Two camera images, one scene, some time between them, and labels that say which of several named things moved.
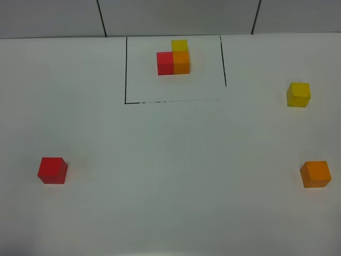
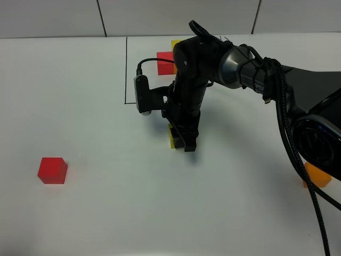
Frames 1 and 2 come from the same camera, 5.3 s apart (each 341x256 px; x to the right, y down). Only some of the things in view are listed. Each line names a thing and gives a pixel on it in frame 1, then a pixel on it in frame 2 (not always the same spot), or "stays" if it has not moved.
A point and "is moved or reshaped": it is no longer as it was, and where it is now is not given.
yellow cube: x=298 y=94 is moved or reshaped
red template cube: x=165 y=63 stays
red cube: x=53 y=170 stays
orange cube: x=315 y=174 stays
